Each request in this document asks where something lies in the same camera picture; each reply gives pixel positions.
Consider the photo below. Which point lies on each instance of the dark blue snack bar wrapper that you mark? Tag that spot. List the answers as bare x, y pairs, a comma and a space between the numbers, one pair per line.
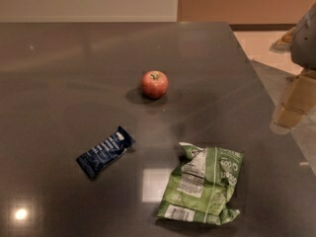
93, 161

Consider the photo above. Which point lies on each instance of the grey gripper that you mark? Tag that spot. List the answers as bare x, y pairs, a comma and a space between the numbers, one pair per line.
305, 44

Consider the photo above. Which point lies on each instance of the green jalapeno chip bag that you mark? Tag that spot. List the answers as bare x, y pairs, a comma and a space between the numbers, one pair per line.
200, 189

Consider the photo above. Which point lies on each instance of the red apple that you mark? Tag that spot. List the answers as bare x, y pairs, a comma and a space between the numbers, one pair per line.
154, 84

